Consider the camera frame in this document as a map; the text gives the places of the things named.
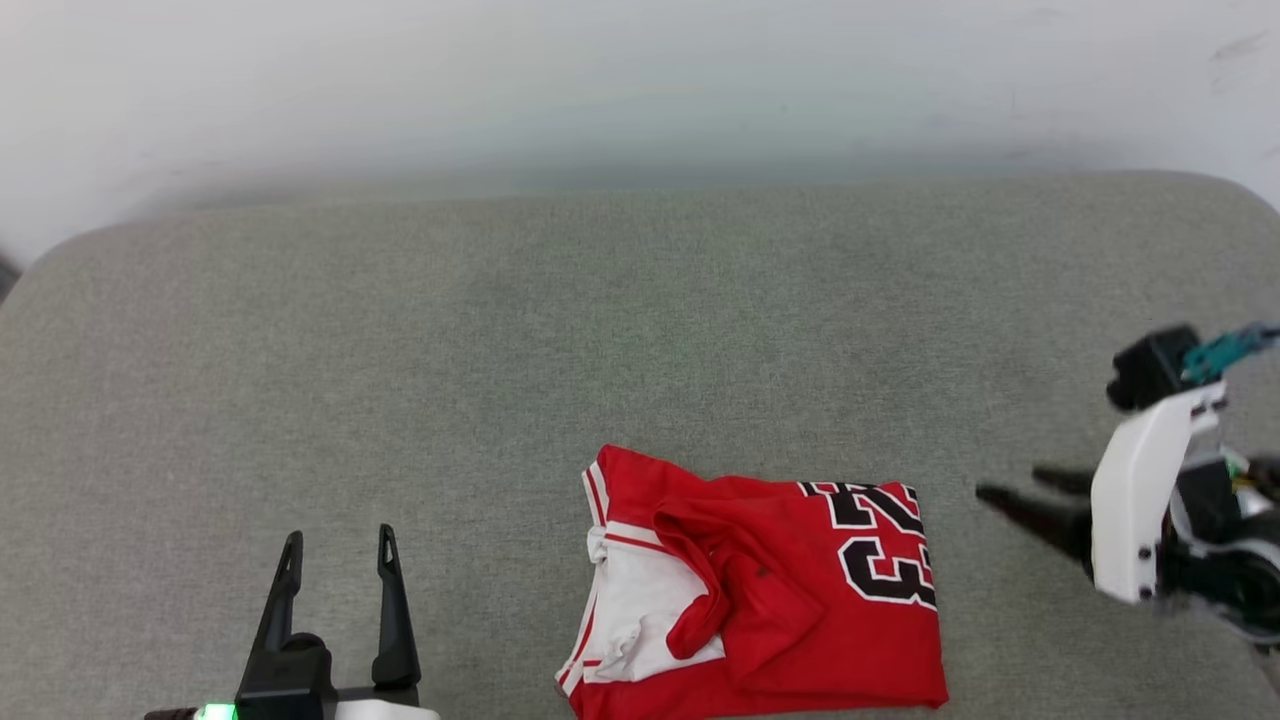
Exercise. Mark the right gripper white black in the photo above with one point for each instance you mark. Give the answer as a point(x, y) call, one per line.
point(1135, 500)

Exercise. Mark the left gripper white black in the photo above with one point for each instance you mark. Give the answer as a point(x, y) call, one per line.
point(385, 706)

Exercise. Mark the red and white basketball jersey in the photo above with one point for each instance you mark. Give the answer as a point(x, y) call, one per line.
point(780, 590)

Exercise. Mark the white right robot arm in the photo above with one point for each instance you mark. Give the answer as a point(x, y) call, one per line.
point(1230, 580)

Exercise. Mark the grey fabric sofa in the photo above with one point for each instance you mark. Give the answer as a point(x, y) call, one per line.
point(500, 350)

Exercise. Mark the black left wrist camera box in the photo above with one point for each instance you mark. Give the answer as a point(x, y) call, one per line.
point(287, 680)

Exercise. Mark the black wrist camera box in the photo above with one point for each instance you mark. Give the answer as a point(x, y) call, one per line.
point(1150, 368)
point(287, 680)

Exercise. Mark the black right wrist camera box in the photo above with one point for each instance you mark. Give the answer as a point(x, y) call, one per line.
point(1150, 368)

